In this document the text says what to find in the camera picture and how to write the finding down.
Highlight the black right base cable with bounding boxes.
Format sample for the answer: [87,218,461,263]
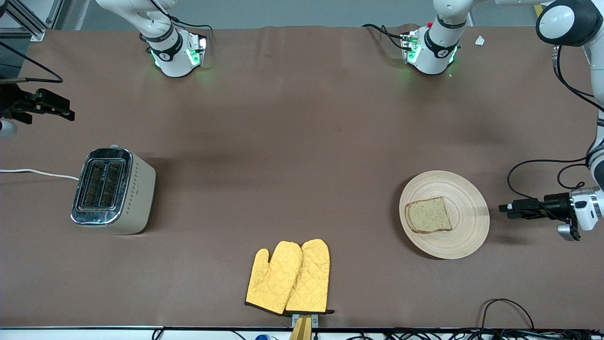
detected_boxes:
[151,0,214,34]

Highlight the white toaster power cable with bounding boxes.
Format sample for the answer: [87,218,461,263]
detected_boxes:
[0,169,80,181]

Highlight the brown table cover mat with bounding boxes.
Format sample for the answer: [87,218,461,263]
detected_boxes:
[0,25,604,329]

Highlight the round wooden plate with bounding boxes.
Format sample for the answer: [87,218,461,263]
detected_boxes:
[399,170,490,260]

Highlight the black left base cable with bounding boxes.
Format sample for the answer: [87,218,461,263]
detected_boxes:
[362,24,407,51]

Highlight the beige chrome toaster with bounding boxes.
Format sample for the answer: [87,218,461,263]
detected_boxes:
[71,145,157,235]

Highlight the grey metal bracket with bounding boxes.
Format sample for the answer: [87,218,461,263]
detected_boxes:
[291,313,319,329]

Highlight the black cable bundle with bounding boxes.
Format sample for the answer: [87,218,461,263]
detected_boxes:
[347,328,604,340]

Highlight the brown toast slice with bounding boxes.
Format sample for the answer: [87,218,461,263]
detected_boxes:
[405,196,453,234]

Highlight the black looped cable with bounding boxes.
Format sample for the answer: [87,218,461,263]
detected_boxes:
[479,298,536,331]

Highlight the yellow quilted oven mitt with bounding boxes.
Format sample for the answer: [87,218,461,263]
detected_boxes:
[245,241,303,316]
[285,238,335,316]

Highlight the aluminium frame profile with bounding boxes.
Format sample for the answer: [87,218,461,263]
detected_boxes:
[0,0,64,42]

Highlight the black base cable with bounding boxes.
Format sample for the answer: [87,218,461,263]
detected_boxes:
[362,24,407,51]
[151,0,214,34]

